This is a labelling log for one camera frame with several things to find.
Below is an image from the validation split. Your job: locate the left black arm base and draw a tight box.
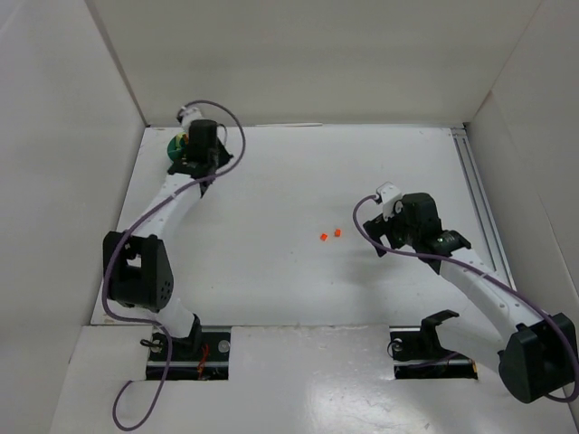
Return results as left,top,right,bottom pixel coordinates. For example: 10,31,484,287
140,325,232,382

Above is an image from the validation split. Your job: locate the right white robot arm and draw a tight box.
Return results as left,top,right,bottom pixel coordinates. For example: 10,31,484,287
352,183,578,403

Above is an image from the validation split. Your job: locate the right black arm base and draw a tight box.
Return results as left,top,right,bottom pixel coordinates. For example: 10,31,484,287
387,309,479,380

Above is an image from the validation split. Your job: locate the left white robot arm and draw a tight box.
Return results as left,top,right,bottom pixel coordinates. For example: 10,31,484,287
103,118,233,353

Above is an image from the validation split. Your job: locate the teal round divided container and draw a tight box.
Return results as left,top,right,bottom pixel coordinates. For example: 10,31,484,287
166,133,189,162

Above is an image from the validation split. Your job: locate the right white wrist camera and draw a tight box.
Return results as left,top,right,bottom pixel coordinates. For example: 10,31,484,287
375,182,403,221

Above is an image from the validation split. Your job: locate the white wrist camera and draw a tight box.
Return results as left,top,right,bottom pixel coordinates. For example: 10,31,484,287
375,182,403,221
176,105,204,131

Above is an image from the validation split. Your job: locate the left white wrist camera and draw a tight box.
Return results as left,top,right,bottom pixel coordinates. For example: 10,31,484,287
176,105,204,131

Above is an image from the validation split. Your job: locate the aluminium rail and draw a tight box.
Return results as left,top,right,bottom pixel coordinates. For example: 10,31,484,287
451,127,516,289

